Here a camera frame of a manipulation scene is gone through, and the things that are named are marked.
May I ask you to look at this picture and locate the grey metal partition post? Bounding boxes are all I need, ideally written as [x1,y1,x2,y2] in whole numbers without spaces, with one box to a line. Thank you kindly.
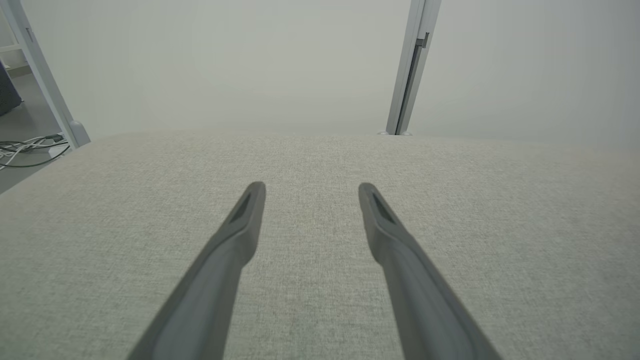
[384,0,443,137]
[0,0,92,150]

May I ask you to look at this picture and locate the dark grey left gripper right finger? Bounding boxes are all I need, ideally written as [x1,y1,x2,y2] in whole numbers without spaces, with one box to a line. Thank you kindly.
[357,182,504,360]

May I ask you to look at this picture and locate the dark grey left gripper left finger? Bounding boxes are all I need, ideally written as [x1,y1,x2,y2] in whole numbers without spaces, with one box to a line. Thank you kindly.
[127,181,267,360]

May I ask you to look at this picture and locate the thin black cable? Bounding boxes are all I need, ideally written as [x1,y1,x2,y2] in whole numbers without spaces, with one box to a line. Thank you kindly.
[0,134,72,169]

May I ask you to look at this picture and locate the thin white cable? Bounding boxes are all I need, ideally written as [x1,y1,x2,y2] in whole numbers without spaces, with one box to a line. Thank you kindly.
[0,136,56,171]

